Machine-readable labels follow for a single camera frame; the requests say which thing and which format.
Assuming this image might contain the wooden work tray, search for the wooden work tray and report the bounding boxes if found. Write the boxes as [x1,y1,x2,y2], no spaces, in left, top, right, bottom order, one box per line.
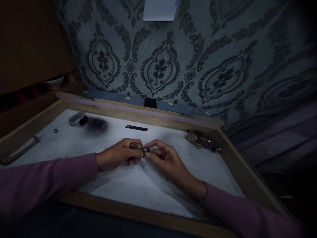
[0,91,294,238]

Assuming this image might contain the person's right hand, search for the person's right hand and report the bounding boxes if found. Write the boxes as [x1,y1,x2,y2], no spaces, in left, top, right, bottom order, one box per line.
[144,139,208,202]

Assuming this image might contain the silver round watch case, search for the silver round watch case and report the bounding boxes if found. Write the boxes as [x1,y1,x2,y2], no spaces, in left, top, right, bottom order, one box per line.
[129,143,147,158]

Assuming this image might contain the white mat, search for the white mat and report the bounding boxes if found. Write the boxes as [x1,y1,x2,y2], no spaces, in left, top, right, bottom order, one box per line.
[4,108,246,221]

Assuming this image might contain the black flat strip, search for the black flat strip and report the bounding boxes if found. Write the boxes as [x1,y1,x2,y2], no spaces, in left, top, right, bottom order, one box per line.
[125,125,149,132]

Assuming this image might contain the person's right fingers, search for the person's right fingers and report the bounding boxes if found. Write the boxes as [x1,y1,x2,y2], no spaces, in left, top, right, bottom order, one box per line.
[153,146,175,162]

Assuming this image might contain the dark metal wristwatch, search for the dark metal wristwatch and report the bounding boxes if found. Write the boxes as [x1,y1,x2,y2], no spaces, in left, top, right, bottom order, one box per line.
[196,138,223,153]

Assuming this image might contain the person's left fingers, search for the person's left fingers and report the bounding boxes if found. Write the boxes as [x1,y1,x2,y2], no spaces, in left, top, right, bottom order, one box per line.
[118,138,146,167]

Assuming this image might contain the white bowl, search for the white bowl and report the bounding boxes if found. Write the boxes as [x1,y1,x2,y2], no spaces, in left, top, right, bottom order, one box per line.
[43,75,65,90]

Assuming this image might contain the person's right index finger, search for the person's right index finger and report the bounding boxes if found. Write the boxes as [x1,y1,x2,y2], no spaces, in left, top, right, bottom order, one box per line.
[145,139,171,152]

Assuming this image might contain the person's right thumb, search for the person's right thumb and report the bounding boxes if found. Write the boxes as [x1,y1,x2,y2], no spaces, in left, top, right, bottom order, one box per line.
[144,151,166,162]

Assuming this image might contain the gold wristwatch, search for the gold wristwatch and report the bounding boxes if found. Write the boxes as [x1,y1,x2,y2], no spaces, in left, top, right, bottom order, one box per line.
[186,129,203,143]

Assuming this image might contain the white paper sheet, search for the white paper sheet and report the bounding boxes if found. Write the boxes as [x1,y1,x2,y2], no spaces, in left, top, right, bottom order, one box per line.
[143,0,177,22]

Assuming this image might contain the brown wooden cabinet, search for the brown wooden cabinet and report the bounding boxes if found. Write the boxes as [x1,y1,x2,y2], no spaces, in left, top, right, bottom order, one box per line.
[0,0,84,124]

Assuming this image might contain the person's left hand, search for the person's left hand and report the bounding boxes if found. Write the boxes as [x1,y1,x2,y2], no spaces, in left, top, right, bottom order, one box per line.
[95,138,146,173]

